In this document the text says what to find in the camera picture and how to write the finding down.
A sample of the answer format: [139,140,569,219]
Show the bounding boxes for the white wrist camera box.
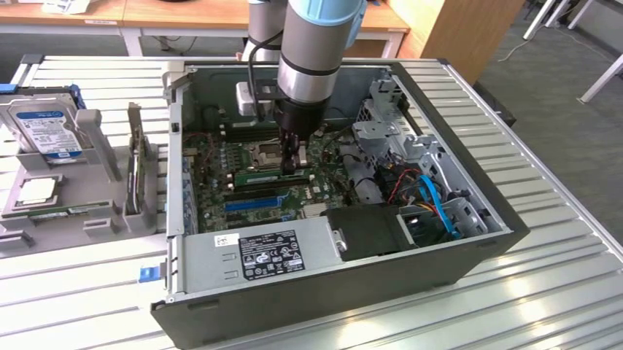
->
[234,81,274,117]

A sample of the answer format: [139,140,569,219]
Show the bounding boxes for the silver CPU chip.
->
[11,176,62,208]

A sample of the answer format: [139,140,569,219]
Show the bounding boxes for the white desk item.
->
[39,0,91,16]

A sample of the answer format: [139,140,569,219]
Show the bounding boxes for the black expansion slot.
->
[226,187,293,204]

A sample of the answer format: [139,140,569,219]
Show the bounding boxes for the black RAM slot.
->
[228,180,313,195]

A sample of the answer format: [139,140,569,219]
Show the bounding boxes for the black power supply label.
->
[236,229,306,281]

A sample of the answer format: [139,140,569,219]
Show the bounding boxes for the green RAM stick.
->
[232,173,312,187]
[26,205,111,220]

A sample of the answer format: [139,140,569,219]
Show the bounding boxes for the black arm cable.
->
[245,31,284,123]

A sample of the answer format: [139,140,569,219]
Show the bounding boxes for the graphics card metal bracket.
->
[122,101,150,217]

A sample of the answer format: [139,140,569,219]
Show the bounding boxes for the white table leg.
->
[521,0,552,41]
[577,53,623,104]

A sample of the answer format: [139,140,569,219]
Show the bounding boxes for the black open PC case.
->
[147,58,530,348]

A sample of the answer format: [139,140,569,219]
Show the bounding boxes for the white floor cable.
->
[494,24,588,62]

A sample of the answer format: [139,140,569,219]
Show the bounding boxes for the blue expansion slot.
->
[221,196,289,215]

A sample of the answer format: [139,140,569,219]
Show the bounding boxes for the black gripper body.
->
[272,98,328,144]

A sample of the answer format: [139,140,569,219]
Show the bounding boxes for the CPU socket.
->
[241,140,289,171]

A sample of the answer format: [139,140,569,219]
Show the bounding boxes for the wooden desk white frame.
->
[0,0,412,59]

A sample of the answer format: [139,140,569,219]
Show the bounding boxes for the blue SATA wire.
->
[416,174,462,241]

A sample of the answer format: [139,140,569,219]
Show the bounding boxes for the red black wire bundle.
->
[382,170,425,206]

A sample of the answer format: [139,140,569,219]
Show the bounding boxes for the wooden cabinet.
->
[418,0,526,85]

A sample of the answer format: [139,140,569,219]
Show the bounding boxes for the silver metal disk bay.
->
[348,77,505,240]

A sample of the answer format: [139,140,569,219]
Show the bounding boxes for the grey parts rack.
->
[0,105,170,253]

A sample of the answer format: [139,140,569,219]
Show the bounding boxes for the green motherboard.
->
[181,120,388,235]

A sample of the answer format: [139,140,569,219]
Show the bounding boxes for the hard disk blue label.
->
[0,84,82,164]

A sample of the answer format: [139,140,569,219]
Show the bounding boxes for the grey power supply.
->
[167,214,342,297]

